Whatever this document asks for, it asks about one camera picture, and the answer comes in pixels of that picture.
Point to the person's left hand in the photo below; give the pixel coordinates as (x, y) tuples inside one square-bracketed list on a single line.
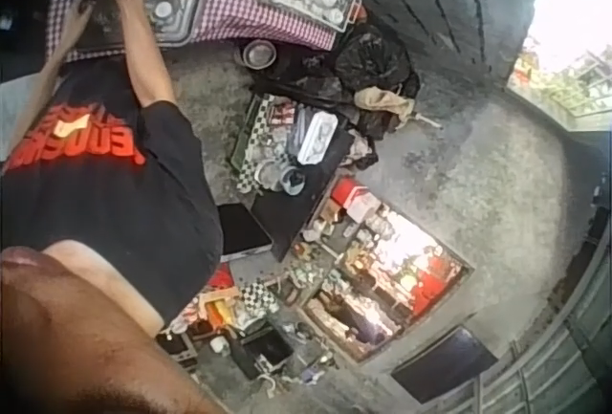
[(79, 8)]

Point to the black tray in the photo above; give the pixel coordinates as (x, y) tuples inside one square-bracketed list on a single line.
[(102, 22)]

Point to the small metal bowl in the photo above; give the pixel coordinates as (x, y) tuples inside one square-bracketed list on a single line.
[(164, 9)]

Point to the metal tray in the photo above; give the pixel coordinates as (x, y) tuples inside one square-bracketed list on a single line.
[(184, 7)]

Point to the pink checkered tablecloth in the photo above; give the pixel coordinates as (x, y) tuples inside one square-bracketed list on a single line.
[(239, 12)]

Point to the round metal bowl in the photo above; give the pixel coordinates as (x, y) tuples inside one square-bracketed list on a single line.
[(260, 53)]

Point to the red striped packet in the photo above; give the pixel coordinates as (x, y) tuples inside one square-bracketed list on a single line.
[(281, 113)]

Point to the black-white checkered low table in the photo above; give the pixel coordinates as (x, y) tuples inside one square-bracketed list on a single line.
[(258, 146)]

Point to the white bowl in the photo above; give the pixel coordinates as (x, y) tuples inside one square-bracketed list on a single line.
[(268, 172)]

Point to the white rectangular container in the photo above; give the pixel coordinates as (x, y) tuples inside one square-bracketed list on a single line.
[(316, 139)]

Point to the black plastic bag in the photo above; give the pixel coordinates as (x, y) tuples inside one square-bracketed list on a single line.
[(375, 60)]

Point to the grey cup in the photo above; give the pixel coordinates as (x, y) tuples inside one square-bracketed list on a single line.
[(292, 180)]

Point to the dark laptop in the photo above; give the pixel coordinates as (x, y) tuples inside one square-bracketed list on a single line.
[(244, 232)]

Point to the beige cloth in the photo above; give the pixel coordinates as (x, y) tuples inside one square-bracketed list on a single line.
[(385, 98)]

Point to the black board table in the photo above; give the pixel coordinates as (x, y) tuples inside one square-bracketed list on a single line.
[(296, 213)]

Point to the cluttered rack with bottles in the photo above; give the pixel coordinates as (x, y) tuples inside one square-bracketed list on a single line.
[(215, 318)]

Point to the shelf of colourful goods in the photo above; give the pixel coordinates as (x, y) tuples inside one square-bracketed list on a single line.
[(387, 270)]

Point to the black open box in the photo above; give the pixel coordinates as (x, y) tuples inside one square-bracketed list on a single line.
[(268, 350)]

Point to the black monitor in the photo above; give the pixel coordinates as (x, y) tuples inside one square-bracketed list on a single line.
[(444, 361)]

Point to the metal railing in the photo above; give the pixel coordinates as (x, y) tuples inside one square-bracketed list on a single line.
[(550, 352)]

